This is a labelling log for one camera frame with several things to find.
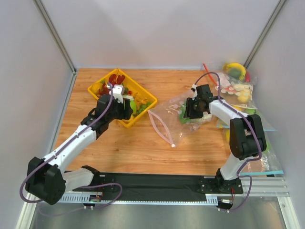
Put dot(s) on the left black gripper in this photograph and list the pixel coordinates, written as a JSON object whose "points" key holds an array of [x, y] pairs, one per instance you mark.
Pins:
{"points": [[127, 109]]}

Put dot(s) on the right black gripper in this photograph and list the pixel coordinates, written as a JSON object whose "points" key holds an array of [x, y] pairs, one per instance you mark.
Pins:
{"points": [[190, 109]]}

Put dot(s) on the fake green cabbage leaf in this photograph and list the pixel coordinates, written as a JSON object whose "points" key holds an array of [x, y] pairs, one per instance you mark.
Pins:
{"points": [[206, 117]]}

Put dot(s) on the green fake apple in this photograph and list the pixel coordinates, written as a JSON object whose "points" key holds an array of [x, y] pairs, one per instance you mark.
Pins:
{"points": [[133, 107]]}

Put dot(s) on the clear zip top bag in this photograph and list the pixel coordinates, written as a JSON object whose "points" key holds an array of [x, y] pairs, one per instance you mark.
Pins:
{"points": [[165, 119]]}

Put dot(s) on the red fake lobster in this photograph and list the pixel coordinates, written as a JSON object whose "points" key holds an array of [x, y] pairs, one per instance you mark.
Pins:
{"points": [[113, 79]]}

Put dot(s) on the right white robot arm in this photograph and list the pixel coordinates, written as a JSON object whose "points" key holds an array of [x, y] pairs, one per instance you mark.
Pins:
{"points": [[246, 140]]}

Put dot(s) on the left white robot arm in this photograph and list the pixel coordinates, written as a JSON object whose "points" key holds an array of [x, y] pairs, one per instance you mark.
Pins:
{"points": [[47, 178]]}

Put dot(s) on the fake cherry tomatoes sprig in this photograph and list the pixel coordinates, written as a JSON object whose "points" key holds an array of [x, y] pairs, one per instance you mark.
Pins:
{"points": [[127, 91]]}

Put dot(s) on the fake ginger root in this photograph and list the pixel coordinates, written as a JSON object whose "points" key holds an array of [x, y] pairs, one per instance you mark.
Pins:
{"points": [[140, 99]]}

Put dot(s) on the bag with yellow-green fruit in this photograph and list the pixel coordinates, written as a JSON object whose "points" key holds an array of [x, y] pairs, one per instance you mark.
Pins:
{"points": [[227, 134]]}

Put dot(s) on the bag with mixed food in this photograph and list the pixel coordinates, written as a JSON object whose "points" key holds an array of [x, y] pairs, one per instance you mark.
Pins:
{"points": [[233, 91]]}

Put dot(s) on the fake yellow banana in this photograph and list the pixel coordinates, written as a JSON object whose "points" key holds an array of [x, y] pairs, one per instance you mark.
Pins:
{"points": [[235, 70]]}

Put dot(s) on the blue-zip clear bag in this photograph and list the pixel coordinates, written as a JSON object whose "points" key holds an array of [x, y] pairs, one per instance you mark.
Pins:
{"points": [[267, 165]]}

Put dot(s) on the yellow plastic tray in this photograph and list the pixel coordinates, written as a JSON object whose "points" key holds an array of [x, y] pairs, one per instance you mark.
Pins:
{"points": [[132, 85]]}

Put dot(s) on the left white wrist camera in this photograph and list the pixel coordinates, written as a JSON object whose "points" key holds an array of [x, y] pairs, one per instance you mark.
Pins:
{"points": [[117, 92]]}

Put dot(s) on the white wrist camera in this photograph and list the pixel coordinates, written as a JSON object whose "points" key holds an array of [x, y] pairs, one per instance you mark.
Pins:
{"points": [[193, 88], [117, 92]]}

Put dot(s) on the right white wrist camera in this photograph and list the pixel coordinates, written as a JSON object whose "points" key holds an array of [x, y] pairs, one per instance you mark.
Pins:
{"points": [[193, 88]]}

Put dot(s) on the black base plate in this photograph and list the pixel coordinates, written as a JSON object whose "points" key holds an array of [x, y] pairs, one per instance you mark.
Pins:
{"points": [[157, 188]]}

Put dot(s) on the aluminium frame rail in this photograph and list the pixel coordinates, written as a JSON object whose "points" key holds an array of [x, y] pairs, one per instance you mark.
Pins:
{"points": [[253, 186]]}

